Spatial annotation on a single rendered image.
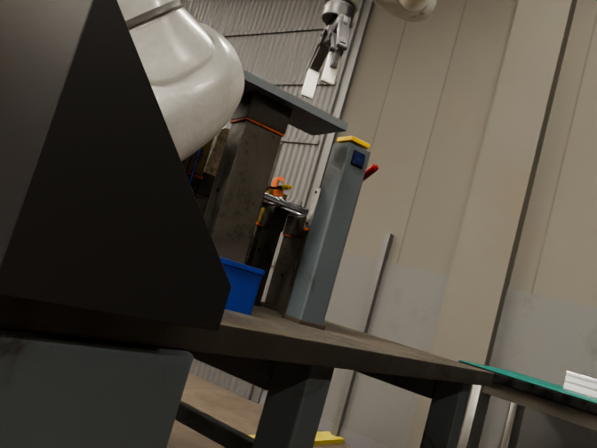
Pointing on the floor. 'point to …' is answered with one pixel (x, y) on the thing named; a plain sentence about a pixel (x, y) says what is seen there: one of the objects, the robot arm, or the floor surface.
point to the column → (87, 392)
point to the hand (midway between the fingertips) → (317, 85)
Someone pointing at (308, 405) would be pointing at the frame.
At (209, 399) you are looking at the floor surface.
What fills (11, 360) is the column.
